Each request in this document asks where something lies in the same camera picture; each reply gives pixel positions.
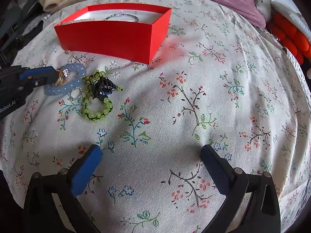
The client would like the checked grey cloth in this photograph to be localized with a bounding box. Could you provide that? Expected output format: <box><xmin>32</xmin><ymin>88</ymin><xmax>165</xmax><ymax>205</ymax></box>
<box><xmin>21</xmin><ymin>12</ymin><xmax>52</xmax><ymax>36</ymax></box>

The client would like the black beaded ornament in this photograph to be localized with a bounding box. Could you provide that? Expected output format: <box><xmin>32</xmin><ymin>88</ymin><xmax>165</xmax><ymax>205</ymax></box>
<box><xmin>92</xmin><ymin>76</ymin><xmax>116</xmax><ymax>99</ymax></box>

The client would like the dark grey chair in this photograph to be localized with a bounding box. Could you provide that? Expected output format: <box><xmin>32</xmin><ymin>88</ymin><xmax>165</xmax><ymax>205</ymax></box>
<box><xmin>0</xmin><ymin>0</ymin><xmax>46</xmax><ymax>54</ymax></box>

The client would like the silver ring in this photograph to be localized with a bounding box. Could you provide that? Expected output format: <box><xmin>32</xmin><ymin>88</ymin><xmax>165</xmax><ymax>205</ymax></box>
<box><xmin>68</xmin><ymin>87</ymin><xmax>83</xmax><ymax>102</ymax></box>

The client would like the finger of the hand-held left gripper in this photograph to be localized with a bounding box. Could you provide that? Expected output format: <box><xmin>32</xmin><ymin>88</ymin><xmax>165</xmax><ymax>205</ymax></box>
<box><xmin>19</xmin><ymin>66</ymin><xmax>57</xmax><ymax>81</ymax></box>
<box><xmin>30</xmin><ymin>74</ymin><xmax>62</xmax><ymax>88</ymax></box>

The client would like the silver chain bracelet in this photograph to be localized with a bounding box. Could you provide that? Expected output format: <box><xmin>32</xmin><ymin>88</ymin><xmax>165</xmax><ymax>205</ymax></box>
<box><xmin>59</xmin><ymin>18</ymin><xmax>96</xmax><ymax>26</ymax></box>

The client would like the dark green bead bracelet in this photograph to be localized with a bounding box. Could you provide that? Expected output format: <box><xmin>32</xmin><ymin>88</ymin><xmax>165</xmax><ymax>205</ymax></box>
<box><xmin>105</xmin><ymin>10</ymin><xmax>140</xmax><ymax>22</ymax></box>

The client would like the light blue bead bracelet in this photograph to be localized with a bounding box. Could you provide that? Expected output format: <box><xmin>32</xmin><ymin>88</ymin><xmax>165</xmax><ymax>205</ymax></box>
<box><xmin>44</xmin><ymin>63</ymin><xmax>86</xmax><ymax>96</ymax></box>

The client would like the orange knitted cushion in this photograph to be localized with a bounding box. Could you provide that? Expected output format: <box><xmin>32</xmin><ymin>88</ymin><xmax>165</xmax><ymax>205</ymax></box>
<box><xmin>267</xmin><ymin>13</ymin><xmax>311</xmax><ymax>64</ymax></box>

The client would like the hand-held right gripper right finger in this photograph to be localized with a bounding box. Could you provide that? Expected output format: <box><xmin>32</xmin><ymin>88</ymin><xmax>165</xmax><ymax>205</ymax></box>
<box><xmin>200</xmin><ymin>144</ymin><xmax>281</xmax><ymax>233</ymax></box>

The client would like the gold ring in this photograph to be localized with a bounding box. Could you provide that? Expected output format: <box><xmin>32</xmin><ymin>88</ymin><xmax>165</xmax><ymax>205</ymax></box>
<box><xmin>53</xmin><ymin>68</ymin><xmax>71</xmax><ymax>87</ymax></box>

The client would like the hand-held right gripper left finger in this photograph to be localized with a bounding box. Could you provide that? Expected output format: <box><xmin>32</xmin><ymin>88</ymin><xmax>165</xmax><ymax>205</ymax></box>
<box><xmin>22</xmin><ymin>144</ymin><xmax>102</xmax><ymax>233</ymax></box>

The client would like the floral bedsheet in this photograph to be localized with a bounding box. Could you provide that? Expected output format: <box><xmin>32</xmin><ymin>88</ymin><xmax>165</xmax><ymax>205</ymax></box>
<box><xmin>0</xmin><ymin>0</ymin><xmax>309</xmax><ymax>233</ymax></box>

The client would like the red cardboard box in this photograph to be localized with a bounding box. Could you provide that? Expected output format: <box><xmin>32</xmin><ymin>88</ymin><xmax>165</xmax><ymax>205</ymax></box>
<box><xmin>54</xmin><ymin>3</ymin><xmax>172</xmax><ymax>65</ymax></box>

